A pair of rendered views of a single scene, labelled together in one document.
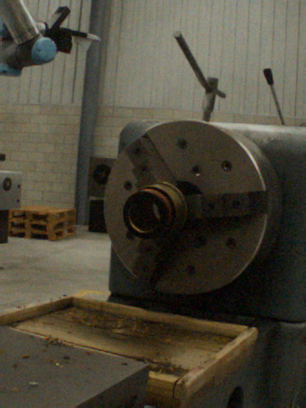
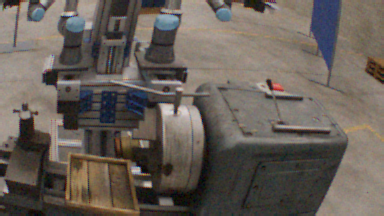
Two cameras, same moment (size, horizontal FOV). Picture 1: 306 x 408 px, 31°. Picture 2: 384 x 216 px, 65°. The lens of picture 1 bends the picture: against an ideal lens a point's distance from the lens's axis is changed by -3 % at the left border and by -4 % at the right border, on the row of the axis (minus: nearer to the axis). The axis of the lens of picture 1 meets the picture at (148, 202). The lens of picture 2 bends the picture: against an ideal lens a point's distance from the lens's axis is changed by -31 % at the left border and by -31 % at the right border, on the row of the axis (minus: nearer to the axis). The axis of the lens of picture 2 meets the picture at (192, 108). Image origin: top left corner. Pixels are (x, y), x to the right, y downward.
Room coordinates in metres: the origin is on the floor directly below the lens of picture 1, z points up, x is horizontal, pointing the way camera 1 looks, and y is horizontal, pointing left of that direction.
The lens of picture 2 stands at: (0.27, -1.04, 1.84)
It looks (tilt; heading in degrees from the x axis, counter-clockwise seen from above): 25 degrees down; 48
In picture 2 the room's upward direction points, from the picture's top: 11 degrees clockwise
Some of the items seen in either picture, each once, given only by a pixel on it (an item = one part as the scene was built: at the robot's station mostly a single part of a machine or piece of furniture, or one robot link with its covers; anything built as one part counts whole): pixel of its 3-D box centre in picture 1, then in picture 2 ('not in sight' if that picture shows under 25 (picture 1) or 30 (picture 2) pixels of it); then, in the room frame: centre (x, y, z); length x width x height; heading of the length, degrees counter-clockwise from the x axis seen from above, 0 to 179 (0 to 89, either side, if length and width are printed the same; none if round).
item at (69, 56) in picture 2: not in sight; (71, 51); (0.92, 0.69, 1.21); 0.15 x 0.15 x 0.10
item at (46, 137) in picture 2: not in sight; (31, 141); (0.56, 0.26, 0.99); 0.20 x 0.10 x 0.05; 154
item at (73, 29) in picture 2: not in sight; (74, 30); (0.92, 0.69, 1.33); 0.13 x 0.12 x 0.14; 91
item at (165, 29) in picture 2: not in sight; (165, 27); (1.39, 0.52, 1.33); 0.13 x 0.12 x 0.14; 49
